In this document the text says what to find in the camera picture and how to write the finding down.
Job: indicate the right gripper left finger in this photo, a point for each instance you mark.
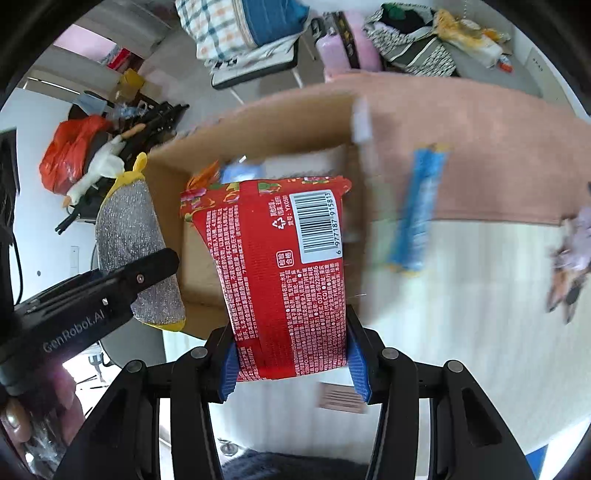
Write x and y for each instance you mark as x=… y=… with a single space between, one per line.
x=204 y=375

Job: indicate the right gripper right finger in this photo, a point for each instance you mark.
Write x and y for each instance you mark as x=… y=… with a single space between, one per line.
x=387 y=377

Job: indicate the silver yellow sponge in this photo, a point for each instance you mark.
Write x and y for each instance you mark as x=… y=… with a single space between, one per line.
x=127 y=230

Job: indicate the red snack pack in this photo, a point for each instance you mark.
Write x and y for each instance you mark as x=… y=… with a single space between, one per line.
x=277 y=249

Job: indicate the blue long sachet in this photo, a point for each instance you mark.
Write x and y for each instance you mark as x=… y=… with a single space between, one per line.
x=412 y=236

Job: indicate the lilac towel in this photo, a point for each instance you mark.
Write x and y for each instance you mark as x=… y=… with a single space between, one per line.
x=574 y=253

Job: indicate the white goose plush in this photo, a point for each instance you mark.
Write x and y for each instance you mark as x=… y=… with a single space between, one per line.
x=105 y=163

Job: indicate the orange snack bag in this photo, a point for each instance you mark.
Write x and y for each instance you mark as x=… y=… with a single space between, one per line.
x=208 y=176

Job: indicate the red plastic bag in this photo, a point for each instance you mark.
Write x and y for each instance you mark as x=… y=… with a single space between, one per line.
x=63 y=162

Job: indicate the blue tissue pack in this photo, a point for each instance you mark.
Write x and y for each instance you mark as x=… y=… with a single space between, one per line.
x=240 y=170

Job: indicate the cardboard box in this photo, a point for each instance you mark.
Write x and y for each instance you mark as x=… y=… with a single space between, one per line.
x=301 y=136

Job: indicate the pink suitcase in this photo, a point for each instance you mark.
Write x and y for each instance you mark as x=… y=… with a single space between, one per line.
x=342 y=45

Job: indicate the grey chair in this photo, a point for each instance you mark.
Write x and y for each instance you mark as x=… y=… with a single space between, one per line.
x=482 y=66

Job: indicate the patterned tote bag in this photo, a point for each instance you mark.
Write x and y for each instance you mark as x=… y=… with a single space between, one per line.
x=404 y=36

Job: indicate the plaid blue pillow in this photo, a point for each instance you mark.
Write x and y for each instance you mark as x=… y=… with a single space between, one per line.
x=223 y=30

